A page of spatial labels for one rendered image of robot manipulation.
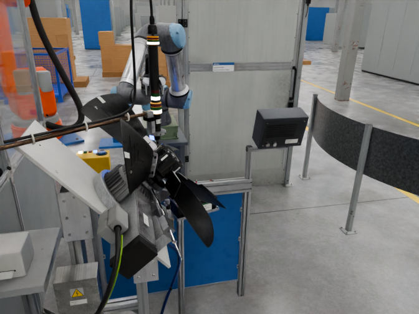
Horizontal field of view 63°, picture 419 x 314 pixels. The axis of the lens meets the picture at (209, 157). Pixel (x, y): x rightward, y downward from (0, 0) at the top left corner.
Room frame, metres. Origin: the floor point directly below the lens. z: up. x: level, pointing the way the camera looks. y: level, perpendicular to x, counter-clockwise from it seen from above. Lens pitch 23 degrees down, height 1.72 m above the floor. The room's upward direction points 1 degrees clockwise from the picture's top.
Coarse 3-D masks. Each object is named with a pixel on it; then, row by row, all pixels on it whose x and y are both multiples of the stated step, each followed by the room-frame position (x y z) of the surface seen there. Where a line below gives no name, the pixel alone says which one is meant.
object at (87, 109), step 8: (104, 96) 1.31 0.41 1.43; (112, 96) 1.34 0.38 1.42; (120, 96) 1.38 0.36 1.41; (88, 104) 1.23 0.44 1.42; (96, 104) 1.25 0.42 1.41; (104, 104) 1.28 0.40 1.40; (112, 104) 1.30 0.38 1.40; (120, 104) 1.32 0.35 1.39; (88, 112) 1.20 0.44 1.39; (96, 112) 1.22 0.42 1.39; (104, 112) 1.24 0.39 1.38; (112, 112) 1.26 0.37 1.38; (120, 112) 1.28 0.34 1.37; (128, 112) 1.31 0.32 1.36; (136, 120) 1.29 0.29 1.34; (104, 128) 1.19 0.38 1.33; (112, 128) 1.21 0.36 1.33; (136, 128) 1.26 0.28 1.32; (144, 128) 1.28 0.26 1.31; (112, 136) 1.19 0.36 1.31; (120, 136) 1.20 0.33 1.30; (144, 136) 1.25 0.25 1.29
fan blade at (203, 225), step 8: (184, 184) 1.09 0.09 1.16; (184, 192) 1.09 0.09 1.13; (192, 192) 1.04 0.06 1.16; (176, 200) 1.13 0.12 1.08; (184, 200) 1.10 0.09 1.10; (192, 200) 1.05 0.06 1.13; (184, 208) 1.10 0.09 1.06; (192, 208) 1.06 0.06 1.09; (200, 208) 1.00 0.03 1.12; (192, 216) 1.06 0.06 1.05; (200, 216) 1.01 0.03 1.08; (208, 216) 0.94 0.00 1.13; (192, 224) 1.07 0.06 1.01; (200, 224) 1.02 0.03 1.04; (208, 224) 0.97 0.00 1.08; (200, 232) 1.04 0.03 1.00; (208, 232) 0.99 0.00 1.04; (208, 240) 1.00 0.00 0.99
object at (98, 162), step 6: (108, 150) 1.64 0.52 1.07; (84, 156) 1.55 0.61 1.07; (90, 156) 1.56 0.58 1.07; (96, 156) 1.56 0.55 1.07; (102, 156) 1.56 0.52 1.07; (108, 156) 1.57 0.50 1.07; (90, 162) 1.54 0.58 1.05; (96, 162) 1.54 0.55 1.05; (102, 162) 1.55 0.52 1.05; (108, 162) 1.56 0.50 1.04; (96, 168) 1.54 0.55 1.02; (102, 168) 1.55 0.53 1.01; (108, 168) 1.55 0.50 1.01
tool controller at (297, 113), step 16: (256, 112) 1.82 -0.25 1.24; (272, 112) 1.80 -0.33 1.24; (288, 112) 1.81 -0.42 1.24; (304, 112) 1.82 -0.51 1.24; (256, 128) 1.80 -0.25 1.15; (272, 128) 1.75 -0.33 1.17; (288, 128) 1.77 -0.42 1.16; (304, 128) 1.80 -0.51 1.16; (256, 144) 1.79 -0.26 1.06; (272, 144) 1.76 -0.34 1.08; (288, 144) 1.80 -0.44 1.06
